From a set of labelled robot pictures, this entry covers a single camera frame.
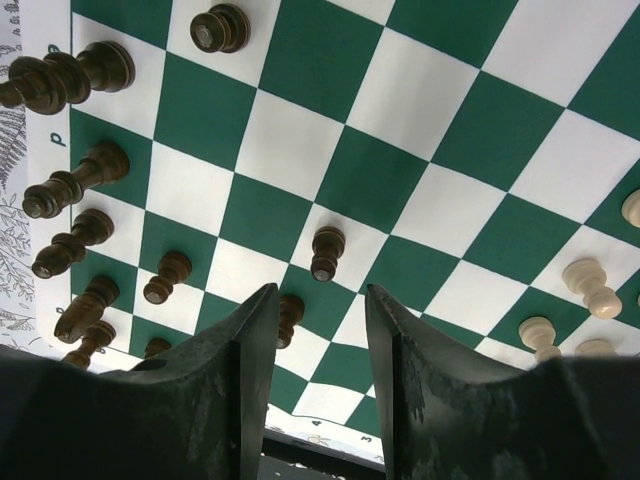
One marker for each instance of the dark knight chess piece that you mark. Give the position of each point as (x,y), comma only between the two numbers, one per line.
(86,309)

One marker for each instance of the dark pawn chess piece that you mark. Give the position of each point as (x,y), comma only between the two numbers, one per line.
(291,312)
(173,269)
(328,246)
(156,346)

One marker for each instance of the white pawn chess piece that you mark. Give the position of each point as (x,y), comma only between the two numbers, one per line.
(587,278)
(538,334)
(630,209)
(596,347)

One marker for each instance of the green white chess board mat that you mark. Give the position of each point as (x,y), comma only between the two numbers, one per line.
(468,150)

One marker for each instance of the dark bishop chess piece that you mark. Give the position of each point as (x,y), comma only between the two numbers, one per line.
(90,227)

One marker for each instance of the floral tablecloth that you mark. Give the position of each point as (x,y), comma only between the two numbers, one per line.
(32,146)

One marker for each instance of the dark king chess piece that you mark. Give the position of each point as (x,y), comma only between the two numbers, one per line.
(45,86)

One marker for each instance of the dark rook chess piece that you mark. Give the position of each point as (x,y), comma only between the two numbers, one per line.
(96,337)

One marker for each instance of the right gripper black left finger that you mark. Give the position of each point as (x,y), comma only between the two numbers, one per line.
(204,409)

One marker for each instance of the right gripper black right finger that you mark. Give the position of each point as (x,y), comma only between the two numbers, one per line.
(445,410)

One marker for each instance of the dark queen chess piece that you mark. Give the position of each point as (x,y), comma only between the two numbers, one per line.
(103,164)

